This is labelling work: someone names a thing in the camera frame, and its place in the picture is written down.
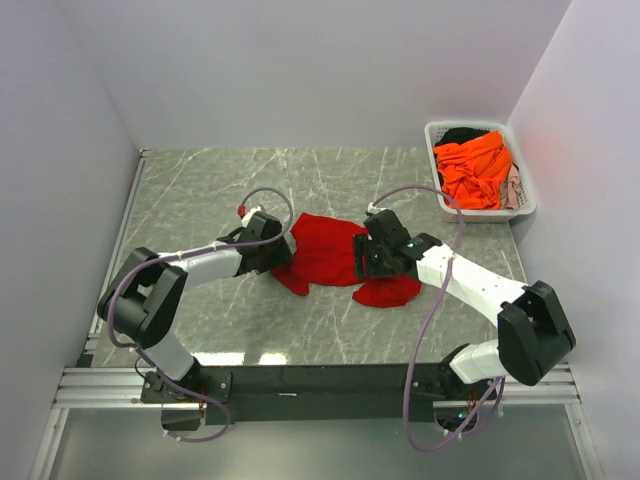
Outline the red t shirt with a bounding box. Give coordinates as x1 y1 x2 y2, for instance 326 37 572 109
271 213 422 309

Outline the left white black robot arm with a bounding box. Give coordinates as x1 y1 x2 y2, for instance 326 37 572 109
96 209 292 402

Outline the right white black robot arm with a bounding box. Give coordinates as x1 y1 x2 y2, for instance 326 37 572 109
353 209 576 399

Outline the orange t shirt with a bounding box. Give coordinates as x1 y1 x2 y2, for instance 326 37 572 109
432 130 513 210

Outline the white plastic laundry basket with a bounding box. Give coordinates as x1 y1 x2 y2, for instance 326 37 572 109
424 120 536 223

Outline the black garment in basket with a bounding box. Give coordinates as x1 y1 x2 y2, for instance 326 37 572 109
435 127 488 146

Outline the pink garment in basket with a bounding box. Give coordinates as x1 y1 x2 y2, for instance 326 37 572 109
500 164 522 210

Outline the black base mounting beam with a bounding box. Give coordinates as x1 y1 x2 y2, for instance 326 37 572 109
140 363 490 431

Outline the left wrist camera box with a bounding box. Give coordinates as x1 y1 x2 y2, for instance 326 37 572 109
237 205 264 227

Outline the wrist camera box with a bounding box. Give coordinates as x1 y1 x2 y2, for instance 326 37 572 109
366 202 385 216
237 205 264 227

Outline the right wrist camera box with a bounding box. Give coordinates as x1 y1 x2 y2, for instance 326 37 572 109
366 202 385 216

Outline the aluminium front frame rail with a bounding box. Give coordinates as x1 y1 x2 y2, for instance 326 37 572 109
53 364 581 409

